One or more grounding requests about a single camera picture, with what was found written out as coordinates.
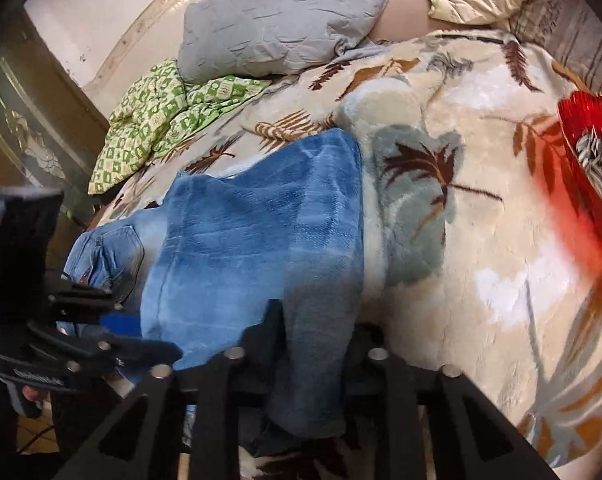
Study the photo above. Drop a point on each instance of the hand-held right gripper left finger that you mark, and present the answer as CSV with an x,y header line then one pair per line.
x,y
261,335

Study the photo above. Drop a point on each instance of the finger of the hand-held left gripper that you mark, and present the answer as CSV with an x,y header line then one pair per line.
x,y
88,305
126,352

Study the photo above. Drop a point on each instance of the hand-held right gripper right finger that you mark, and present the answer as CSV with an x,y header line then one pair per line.
x,y
366,345

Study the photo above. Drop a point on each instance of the blue denim pants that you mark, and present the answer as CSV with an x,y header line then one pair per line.
x,y
241,240

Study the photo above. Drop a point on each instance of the person's left hand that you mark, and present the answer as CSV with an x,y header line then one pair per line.
x,y
33,393

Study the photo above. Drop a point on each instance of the dark wooden wardrobe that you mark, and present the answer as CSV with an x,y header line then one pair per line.
x,y
31,125

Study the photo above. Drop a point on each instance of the leaf printed fleece blanket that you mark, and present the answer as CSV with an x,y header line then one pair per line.
x,y
481,210

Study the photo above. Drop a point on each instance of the green checkered cloth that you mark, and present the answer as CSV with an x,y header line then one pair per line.
x,y
146,120

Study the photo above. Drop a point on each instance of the pile of sunflower seeds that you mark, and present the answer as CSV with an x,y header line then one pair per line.
x,y
601,160

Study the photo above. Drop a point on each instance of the red glass dish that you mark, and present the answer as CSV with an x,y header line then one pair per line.
x,y
576,110

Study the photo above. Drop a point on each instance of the grey quilted pillow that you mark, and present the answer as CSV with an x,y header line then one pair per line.
x,y
281,20

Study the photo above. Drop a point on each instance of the peach pillow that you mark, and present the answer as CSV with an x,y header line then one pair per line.
x,y
406,15

